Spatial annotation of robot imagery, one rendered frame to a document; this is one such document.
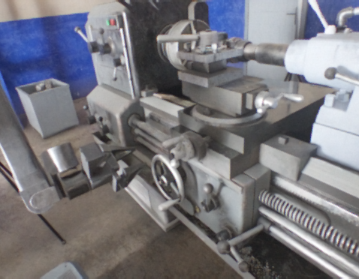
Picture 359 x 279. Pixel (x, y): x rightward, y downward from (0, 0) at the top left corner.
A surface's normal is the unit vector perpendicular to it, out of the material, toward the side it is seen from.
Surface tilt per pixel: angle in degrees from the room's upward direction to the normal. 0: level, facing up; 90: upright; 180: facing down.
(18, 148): 60
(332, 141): 90
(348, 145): 90
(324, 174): 36
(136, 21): 90
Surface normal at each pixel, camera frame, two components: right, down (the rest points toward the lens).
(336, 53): -0.80, 0.28
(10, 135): 0.39, -0.12
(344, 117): -0.74, -0.11
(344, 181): -0.54, -0.51
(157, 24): 0.60, 0.33
